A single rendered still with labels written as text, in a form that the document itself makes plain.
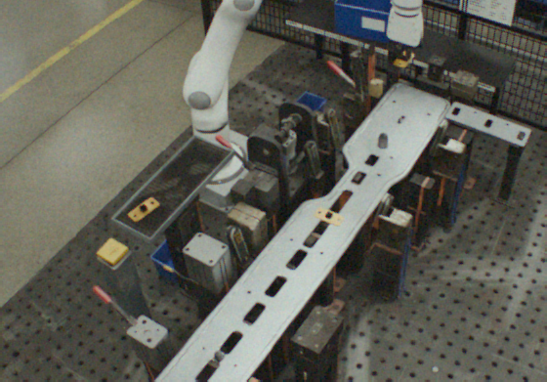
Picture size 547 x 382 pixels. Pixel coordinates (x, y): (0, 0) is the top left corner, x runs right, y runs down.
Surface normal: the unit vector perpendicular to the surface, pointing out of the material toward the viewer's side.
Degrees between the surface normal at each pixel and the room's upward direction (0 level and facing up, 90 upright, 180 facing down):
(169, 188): 0
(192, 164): 0
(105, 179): 0
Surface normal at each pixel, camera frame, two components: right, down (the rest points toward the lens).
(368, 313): -0.05, -0.70
